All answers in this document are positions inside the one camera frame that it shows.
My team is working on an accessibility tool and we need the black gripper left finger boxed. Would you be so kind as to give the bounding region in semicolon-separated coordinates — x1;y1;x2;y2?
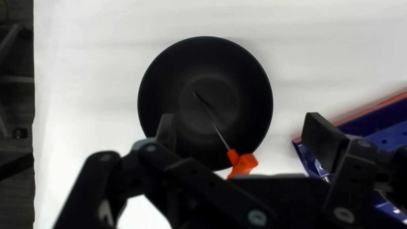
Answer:
52;113;277;229

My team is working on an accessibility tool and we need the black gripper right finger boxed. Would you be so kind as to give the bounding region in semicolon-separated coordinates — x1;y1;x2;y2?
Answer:
301;111;407;229

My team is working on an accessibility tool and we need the orange handled metal tool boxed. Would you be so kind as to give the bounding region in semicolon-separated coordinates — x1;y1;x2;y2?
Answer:
193;90;259;182

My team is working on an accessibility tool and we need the black bowl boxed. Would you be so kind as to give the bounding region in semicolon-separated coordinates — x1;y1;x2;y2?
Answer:
135;36;274;172

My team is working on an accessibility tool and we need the white paper sheet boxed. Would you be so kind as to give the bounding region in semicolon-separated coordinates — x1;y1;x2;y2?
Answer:
32;0;407;229

